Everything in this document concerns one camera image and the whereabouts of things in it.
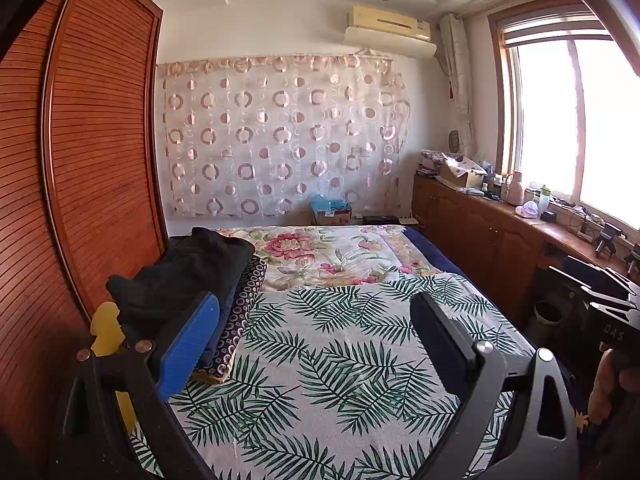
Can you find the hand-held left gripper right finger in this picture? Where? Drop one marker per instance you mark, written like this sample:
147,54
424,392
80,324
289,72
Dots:
440,350

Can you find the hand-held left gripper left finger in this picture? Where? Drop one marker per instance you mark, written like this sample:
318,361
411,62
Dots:
190,345

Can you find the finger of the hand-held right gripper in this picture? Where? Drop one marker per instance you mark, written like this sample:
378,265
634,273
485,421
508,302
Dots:
575,275
610,297

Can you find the black printed t-shirt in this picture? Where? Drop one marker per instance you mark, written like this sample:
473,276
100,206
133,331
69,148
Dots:
185,270

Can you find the person's right hand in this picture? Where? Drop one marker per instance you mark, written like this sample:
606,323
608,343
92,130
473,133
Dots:
605,390

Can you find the dark blue pillow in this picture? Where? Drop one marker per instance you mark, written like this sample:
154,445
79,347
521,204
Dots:
225,320

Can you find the grey trash bin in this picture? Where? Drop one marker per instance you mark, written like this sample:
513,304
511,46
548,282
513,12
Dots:
545,322

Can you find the small black box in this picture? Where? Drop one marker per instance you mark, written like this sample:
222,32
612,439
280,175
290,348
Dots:
548,216

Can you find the patterned dark pillow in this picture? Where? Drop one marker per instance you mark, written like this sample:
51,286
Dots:
247,300

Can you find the white and purple bag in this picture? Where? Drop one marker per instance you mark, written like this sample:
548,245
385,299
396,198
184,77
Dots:
527,210

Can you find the green-capped bottle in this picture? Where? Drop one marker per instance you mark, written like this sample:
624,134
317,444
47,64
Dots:
544,200

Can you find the yellow cloth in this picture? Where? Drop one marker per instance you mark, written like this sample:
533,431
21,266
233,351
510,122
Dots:
105,332

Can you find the navy blue blanket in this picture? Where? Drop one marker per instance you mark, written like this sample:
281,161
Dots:
440,260

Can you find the wooden sideboard cabinet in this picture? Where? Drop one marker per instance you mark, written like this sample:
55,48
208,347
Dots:
480,240

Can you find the beige plastic bottle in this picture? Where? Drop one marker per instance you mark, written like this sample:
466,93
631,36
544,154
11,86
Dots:
515,187

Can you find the leaf-print bedsheet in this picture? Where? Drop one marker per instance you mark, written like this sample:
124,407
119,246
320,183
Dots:
325,360

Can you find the flat black box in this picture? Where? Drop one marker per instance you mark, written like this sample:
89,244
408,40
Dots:
380,220

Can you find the open cardboard box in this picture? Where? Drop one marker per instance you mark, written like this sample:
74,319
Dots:
465,177

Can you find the floral blanket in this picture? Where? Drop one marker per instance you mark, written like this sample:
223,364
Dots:
310,250

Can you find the wooden-framed window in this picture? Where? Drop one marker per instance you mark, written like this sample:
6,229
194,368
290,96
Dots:
550,110

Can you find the cardboard box with blue bag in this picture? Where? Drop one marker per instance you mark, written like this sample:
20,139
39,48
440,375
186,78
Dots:
330,210

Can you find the stack of folded fabric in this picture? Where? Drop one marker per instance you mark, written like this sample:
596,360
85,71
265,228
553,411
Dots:
431,162

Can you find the wooden slatted wardrobe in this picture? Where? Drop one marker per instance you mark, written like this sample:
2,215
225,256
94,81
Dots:
100,135

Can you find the sheer circle-patterned curtain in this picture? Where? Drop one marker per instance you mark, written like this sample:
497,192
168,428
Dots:
280,130

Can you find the white patterned window curtain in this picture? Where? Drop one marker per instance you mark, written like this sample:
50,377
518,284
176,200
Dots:
457,70

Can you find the white wall air conditioner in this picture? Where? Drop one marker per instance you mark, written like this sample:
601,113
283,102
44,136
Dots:
390,22

